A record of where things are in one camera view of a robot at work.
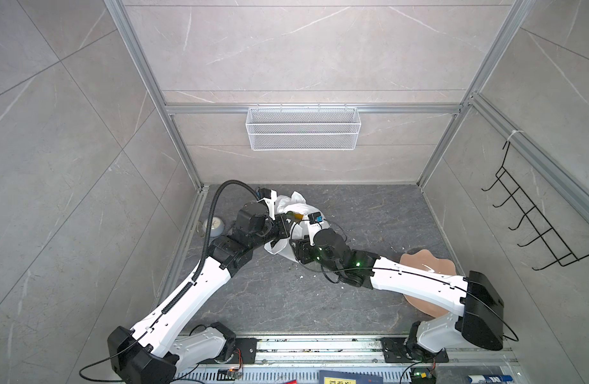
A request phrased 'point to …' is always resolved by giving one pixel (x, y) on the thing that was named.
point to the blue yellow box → (334, 377)
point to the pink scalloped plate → (422, 259)
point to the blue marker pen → (489, 378)
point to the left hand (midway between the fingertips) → (295, 213)
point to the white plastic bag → (299, 229)
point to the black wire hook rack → (538, 242)
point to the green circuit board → (422, 375)
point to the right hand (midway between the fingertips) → (295, 239)
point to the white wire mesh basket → (302, 129)
